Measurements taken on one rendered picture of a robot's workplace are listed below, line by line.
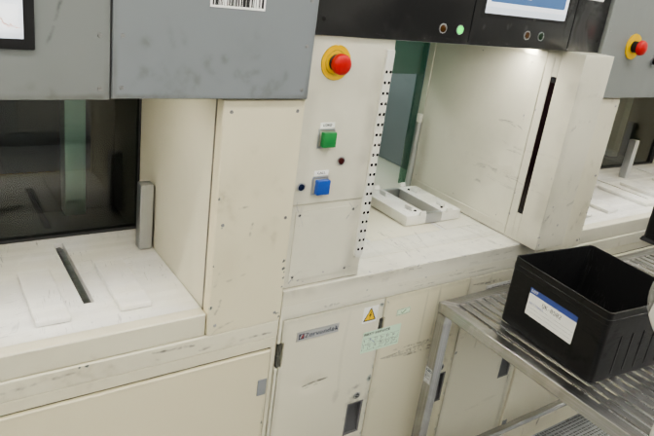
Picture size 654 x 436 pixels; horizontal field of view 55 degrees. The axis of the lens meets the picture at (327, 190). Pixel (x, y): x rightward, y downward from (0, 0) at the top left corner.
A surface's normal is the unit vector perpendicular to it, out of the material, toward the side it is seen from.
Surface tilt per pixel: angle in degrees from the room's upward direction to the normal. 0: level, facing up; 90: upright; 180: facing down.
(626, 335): 90
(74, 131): 90
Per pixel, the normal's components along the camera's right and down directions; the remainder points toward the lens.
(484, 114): -0.83, 0.08
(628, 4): 0.54, 0.35
